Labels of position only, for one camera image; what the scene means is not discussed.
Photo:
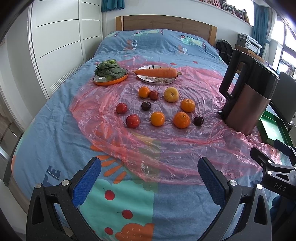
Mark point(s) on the pink plastic sheet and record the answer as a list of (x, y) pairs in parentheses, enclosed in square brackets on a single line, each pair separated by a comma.
[(167, 154)]

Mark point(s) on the white patterned plate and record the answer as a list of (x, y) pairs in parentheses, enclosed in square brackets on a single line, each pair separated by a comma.
[(155, 80)]

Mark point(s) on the orange dish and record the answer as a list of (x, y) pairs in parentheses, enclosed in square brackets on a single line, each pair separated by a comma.
[(102, 81)]

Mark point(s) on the dark plum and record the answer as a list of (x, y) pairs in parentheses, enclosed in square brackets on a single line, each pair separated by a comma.
[(198, 121), (146, 105)]

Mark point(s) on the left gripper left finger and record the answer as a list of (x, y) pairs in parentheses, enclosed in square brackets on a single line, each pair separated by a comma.
[(43, 222)]

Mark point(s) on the mandarin front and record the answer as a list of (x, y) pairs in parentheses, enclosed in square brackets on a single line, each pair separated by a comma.
[(181, 120)]

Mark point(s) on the wooden headboard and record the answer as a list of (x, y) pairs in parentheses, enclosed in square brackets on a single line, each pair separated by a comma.
[(188, 26)]

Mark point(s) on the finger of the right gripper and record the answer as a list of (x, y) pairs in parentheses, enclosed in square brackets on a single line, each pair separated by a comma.
[(285, 173), (285, 149)]

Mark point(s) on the smooth orange front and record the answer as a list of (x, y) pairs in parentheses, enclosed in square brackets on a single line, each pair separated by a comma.
[(157, 118)]

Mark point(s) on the black backpack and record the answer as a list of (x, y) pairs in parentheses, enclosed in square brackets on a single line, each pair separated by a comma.
[(225, 50)]

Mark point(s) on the white wardrobe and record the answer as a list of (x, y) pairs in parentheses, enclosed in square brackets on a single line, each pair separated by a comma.
[(62, 35)]

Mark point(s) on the yellow apple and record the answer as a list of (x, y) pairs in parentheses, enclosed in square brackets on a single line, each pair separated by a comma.
[(171, 94)]

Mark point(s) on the blue patterned bed cover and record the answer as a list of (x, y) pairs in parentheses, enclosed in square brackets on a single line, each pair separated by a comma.
[(120, 205)]

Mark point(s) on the grey chair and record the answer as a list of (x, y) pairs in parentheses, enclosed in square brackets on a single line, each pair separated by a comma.
[(283, 99)]

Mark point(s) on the blue curtain left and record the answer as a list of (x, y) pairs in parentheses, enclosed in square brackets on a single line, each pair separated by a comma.
[(109, 5)]

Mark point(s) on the wooden drawer cabinet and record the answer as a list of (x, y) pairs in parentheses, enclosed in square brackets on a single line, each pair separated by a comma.
[(249, 54)]

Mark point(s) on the small red apple top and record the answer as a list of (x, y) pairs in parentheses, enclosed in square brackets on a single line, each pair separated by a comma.
[(154, 95)]

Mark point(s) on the green bok choy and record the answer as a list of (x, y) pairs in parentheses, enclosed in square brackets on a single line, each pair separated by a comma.
[(110, 69)]

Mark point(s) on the row of books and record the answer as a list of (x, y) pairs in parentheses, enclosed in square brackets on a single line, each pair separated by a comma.
[(242, 14)]

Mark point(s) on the blue curtain right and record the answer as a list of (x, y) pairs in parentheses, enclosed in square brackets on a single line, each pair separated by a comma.
[(260, 27)]

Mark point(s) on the green metal tray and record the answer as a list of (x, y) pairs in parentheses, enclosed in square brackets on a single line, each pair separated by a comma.
[(272, 128)]

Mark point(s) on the large carrot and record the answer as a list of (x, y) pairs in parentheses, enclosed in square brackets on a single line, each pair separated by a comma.
[(158, 72)]

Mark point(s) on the blue curtain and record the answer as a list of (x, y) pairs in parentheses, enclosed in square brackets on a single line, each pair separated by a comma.
[(260, 27), (109, 5)]

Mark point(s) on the white printer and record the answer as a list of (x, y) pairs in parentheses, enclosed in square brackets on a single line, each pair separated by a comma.
[(249, 42)]

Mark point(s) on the mandarin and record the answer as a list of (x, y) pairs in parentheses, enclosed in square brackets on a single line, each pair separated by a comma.
[(188, 105), (181, 120)]

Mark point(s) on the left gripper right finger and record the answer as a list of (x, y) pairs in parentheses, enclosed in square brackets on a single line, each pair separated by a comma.
[(254, 222)]

